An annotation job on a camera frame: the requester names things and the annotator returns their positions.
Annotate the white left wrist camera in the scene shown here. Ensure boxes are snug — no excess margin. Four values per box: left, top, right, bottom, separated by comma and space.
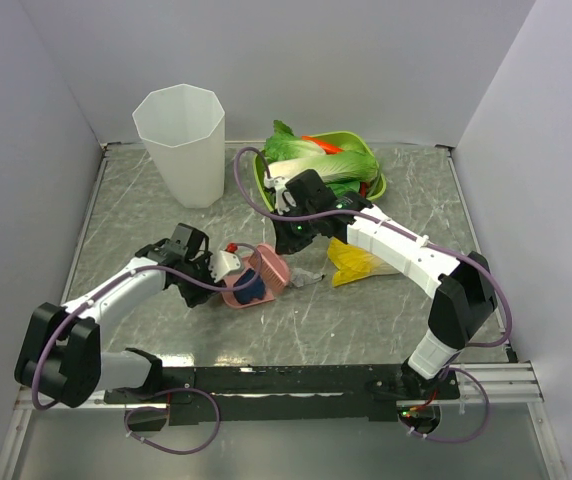
209, 250, 244, 283

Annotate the green plastic tray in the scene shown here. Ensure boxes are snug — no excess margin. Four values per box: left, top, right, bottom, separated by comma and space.
253, 131, 386, 209

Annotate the pink dustpan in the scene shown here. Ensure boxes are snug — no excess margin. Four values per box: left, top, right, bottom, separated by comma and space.
222, 256, 275, 309

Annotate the yellow napa cabbage toy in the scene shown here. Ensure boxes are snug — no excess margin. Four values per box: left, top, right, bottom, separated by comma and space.
327, 238, 399, 287

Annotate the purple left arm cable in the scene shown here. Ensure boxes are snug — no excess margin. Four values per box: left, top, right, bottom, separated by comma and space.
30, 242, 267, 412

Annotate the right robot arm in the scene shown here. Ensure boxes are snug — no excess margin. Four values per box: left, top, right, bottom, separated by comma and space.
264, 169, 497, 399

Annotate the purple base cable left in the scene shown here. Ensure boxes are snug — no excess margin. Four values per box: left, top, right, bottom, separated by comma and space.
123, 388, 222, 455

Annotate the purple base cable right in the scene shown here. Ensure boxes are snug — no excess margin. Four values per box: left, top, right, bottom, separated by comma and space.
398, 367, 492, 446

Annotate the green leafy lettuce toy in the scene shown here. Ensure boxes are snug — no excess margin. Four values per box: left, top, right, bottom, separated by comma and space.
264, 120, 325, 162

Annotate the translucent white plastic bin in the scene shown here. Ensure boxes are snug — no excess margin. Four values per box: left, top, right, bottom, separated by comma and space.
132, 84, 225, 208

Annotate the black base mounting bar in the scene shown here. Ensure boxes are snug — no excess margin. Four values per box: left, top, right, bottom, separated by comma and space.
104, 364, 460, 426

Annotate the orange carrot toy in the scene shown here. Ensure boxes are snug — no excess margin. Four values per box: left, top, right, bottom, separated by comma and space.
301, 136, 343, 154

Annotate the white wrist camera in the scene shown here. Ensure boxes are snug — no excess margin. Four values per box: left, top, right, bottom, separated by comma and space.
209, 250, 244, 283
264, 174, 296, 215

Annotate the grey paper scrap left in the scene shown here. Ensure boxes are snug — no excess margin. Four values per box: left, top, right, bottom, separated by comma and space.
289, 267, 325, 289

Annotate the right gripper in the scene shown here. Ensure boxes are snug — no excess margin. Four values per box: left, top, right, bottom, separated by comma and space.
270, 201, 319, 255

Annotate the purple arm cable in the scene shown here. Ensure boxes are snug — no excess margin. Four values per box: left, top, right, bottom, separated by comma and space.
233, 145, 515, 348
30, 242, 267, 412

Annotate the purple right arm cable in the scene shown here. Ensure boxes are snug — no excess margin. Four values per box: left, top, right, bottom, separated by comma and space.
233, 145, 515, 348

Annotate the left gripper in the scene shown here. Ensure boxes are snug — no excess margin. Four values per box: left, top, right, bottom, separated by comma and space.
175, 251, 226, 307

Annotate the large green cabbage toy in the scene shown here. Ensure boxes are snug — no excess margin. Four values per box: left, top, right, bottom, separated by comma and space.
268, 151, 379, 183

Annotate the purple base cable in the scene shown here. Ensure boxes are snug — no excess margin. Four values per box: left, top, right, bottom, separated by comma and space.
123, 388, 222, 455
398, 367, 492, 446

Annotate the dark blue paper scrap left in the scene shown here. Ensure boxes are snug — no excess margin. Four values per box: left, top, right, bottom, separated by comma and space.
233, 268, 267, 305

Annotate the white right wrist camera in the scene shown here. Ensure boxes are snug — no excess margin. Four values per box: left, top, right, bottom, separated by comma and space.
264, 174, 296, 215

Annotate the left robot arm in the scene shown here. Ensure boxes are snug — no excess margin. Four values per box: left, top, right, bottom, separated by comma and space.
14, 224, 241, 410

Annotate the pink hand brush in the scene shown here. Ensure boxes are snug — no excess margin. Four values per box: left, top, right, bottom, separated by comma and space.
248, 243, 291, 296

